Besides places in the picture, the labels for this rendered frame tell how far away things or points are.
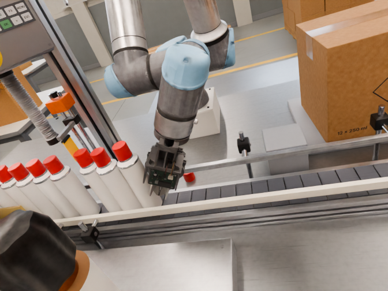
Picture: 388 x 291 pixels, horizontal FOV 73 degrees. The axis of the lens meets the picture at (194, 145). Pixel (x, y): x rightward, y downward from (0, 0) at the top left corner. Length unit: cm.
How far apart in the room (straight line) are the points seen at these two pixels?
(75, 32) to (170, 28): 212
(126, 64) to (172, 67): 17
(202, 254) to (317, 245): 23
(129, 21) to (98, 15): 589
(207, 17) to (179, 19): 524
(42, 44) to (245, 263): 63
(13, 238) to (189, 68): 31
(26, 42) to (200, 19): 43
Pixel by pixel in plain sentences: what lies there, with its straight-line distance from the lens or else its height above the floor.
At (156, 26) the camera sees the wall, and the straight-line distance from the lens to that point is 615.
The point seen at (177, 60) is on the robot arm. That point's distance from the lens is 41.
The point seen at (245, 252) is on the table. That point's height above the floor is 83.
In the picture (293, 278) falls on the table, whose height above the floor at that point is 83.
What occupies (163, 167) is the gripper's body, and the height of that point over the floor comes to 106.
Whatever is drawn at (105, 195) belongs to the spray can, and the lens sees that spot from 69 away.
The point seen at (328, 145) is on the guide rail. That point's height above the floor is 96.
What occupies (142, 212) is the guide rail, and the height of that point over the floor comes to 91.
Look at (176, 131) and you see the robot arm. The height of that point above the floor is 112.
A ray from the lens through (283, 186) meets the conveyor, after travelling 65.
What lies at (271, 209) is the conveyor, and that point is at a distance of 61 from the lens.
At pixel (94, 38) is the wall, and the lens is 655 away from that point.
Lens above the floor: 135
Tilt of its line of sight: 34 degrees down
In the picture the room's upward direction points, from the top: 20 degrees counter-clockwise
